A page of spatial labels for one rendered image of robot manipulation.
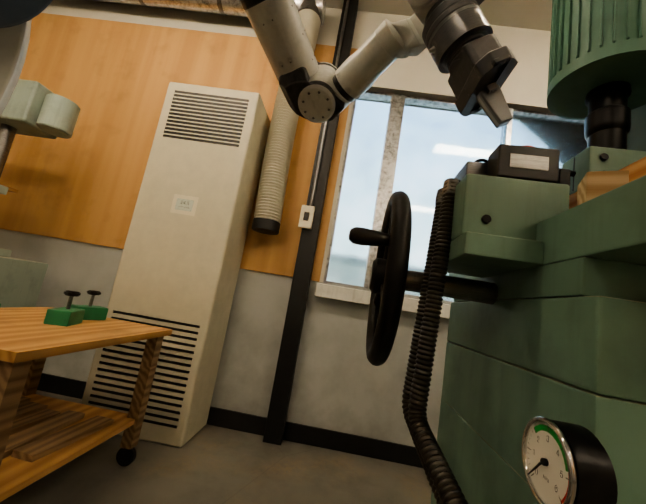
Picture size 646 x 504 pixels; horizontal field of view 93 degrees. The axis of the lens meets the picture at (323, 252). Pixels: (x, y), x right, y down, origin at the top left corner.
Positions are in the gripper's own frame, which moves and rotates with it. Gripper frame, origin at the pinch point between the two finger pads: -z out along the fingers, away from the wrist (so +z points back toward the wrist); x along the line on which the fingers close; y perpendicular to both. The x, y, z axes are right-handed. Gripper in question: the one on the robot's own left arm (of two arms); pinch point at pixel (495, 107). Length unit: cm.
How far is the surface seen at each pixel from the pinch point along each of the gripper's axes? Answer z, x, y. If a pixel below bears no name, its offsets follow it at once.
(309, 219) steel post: 33, -121, -37
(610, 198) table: -19.7, 15.3, -5.5
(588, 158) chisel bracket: -11.9, -4.6, 12.3
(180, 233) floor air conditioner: 43, -99, -99
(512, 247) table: -20.8, 5.5, -10.5
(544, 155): -10.7, 3.5, 0.2
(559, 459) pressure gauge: -35.9, 19.6, -22.0
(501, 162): -9.5, 3.5, -5.4
